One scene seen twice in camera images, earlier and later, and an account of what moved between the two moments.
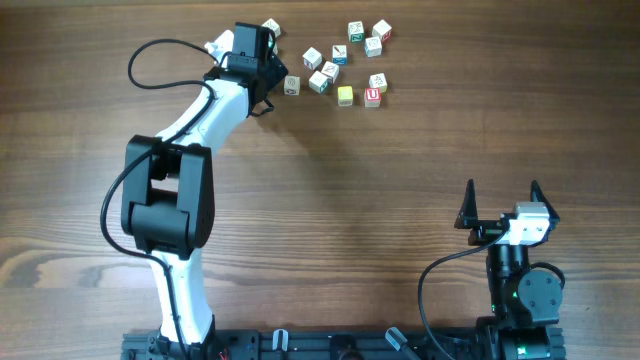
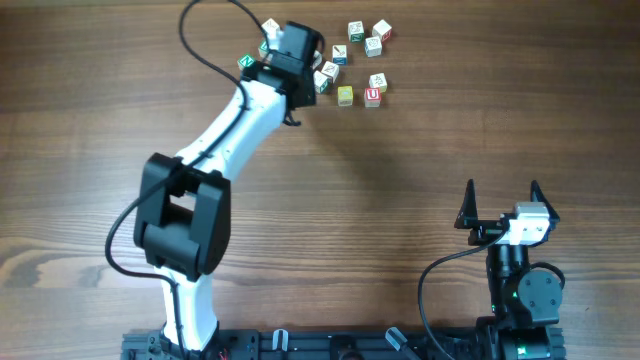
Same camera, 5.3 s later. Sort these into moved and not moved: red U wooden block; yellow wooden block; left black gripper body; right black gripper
Moved: left black gripper body
Not moved: right black gripper; yellow wooden block; red U wooden block
